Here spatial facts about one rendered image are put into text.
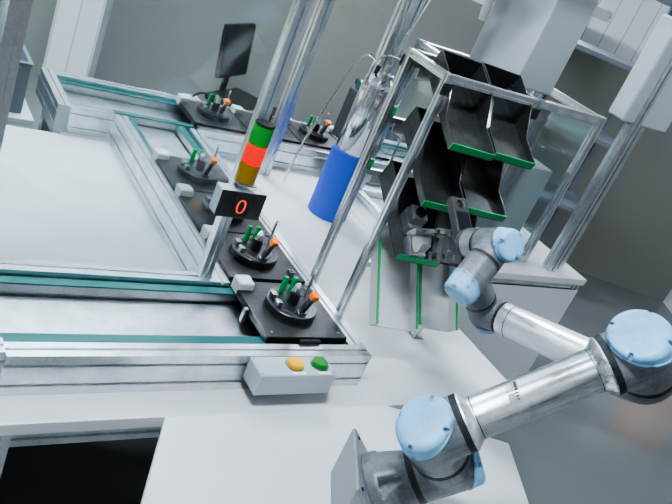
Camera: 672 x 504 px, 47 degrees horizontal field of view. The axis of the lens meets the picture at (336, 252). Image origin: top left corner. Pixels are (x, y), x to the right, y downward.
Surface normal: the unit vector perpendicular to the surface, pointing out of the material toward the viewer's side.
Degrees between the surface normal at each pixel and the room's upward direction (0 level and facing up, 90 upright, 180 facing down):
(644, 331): 41
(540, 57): 90
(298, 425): 0
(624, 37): 90
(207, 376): 90
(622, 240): 90
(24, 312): 0
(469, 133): 25
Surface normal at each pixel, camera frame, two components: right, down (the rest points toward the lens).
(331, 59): 0.03, 0.44
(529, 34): -0.81, -0.07
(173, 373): 0.45, 0.54
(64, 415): 0.37, -0.84
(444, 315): 0.47, -0.22
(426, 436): -0.47, -0.54
